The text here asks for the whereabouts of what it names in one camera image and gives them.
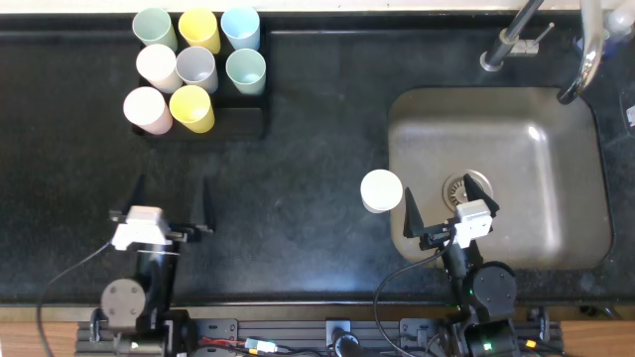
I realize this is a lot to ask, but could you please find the black cable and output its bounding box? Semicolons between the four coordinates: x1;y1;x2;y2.
372;232;457;357
35;240;115;357

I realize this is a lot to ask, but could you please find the green cup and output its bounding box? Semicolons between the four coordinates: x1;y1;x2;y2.
131;6;179;53
224;48;268;96

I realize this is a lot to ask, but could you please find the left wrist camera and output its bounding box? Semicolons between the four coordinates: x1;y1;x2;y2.
111;205;173;252

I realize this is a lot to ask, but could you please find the yellow cup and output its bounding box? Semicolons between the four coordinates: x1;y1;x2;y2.
169;84;216;135
177;7;222;55

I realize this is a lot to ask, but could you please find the black tray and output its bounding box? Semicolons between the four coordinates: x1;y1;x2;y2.
131;13;273;143

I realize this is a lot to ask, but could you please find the blue soap bottle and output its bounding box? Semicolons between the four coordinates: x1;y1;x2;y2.
572;0;635;56

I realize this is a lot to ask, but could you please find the mounting rail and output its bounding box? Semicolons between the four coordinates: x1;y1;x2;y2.
73;316;567;357

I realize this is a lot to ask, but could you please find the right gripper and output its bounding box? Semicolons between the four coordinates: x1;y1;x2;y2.
402;173;501;250

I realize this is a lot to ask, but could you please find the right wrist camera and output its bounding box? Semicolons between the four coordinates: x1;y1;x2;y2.
453;199;494;249

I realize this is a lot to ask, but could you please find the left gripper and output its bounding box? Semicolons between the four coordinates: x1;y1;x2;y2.
126;173;217;244

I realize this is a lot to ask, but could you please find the white cup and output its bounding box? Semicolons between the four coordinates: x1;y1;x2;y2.
135;43;184;94
359;169;404;215

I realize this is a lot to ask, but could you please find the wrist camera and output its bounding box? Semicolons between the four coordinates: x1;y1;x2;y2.
111;205;173;252
453;199;494;249

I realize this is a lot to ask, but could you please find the steel sink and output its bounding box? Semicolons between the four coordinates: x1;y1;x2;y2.
386;86;614;272

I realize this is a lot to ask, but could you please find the pink cup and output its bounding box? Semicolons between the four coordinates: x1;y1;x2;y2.
122;86;175;136

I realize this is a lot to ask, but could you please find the blue cup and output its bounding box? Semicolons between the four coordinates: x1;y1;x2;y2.
219;4;262;52

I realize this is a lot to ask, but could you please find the grey cup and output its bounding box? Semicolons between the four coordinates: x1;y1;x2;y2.
175;45;219;94

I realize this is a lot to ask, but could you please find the steel tap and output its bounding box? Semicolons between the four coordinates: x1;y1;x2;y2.
478;0;609;105

